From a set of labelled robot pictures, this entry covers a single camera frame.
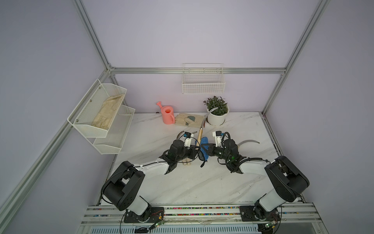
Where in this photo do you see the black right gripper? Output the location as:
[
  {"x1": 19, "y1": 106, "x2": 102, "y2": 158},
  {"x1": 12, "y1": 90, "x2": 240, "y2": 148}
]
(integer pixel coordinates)
[{"x1": 201, "y1": 143, "x2": 231, "y2": 162}]

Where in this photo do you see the blue microfibre rag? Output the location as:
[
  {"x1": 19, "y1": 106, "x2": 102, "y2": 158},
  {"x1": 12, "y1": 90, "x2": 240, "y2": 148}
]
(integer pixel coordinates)
[{"x1": 198, "y1": 137, "x2": 209, "y2": 168}]

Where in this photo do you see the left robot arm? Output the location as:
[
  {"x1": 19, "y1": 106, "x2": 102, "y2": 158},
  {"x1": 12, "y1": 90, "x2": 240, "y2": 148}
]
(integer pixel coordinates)
[{"x1": 100, "y1": 139, "x2": 201, "y2": 217}]

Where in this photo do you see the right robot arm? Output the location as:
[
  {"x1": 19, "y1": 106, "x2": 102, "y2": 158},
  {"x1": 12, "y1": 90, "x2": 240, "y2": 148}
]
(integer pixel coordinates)
[{"x1": 204, "y1": 139, "x2": 310, "y2": 221}]

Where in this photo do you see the potted green plant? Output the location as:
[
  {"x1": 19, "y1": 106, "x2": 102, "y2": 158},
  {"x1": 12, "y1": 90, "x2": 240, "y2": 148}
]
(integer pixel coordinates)
[{"x1": 203, "y1": 96, "x2": 229, "y2": 126}]

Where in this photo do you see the pink watering can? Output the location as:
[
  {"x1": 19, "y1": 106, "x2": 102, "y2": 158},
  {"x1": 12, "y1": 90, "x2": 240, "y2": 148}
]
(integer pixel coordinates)
[{"x1": 156, "y1": 101, "x2": 175, "y2": 125}]

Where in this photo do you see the lower white mesh shelf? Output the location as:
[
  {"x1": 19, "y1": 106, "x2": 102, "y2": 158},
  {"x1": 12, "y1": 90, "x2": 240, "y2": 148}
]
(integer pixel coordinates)
[{"x1": 93, "y1": 105, "x2": 135, "y2": 155}]

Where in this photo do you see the white mesh shelf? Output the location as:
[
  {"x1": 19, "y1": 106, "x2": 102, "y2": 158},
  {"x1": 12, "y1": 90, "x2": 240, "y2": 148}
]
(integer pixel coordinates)
[
  {"x1": 67, "y1": 80, "x2": 127, "y2": 138},
  {"x1": 93, "y1": 105, "x2": 135, "y2": 155}
]

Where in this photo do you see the beige glove in shelf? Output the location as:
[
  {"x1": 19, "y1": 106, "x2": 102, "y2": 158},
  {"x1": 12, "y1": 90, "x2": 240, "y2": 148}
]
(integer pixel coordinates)
[{"x1": 91, "y1": 94, "x2": 125, "y2": 130}]

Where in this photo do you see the upper white mesh shelf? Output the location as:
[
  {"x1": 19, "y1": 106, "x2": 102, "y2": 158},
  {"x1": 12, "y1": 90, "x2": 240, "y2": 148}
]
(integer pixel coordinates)
[{"x1": 67, "y1": 80, "x2": 127, "y2": 138}]

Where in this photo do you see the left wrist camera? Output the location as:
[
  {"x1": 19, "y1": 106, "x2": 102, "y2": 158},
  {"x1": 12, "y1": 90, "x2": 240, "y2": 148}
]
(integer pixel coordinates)
[{"x1": 183, "y1": 132, "x2": 194, "y2": 148}]

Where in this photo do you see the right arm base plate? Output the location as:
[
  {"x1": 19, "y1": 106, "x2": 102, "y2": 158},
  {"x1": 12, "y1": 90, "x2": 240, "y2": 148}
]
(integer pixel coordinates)
[{"x1": 239, "y1": 205, "x2": 280, "y2": 222}]

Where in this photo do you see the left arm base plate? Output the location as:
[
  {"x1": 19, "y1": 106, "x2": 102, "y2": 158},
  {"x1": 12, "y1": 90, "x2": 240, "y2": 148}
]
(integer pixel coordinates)
[{"x1": 122, "y1": 207, "x2": 165, "y2": 223}]

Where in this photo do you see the white wire wall basket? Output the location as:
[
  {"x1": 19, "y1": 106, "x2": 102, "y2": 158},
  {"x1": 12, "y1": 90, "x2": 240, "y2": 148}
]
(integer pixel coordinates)
[{"x1": 182, "y1": 63, "x2": 226, "y2": 95}]

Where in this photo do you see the aluminium front rail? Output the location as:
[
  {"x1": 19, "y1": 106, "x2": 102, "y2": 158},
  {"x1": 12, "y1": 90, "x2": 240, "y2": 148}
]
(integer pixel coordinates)
[{"x1": 81, "y1": 202, "x2": 322, "y2": 226}]

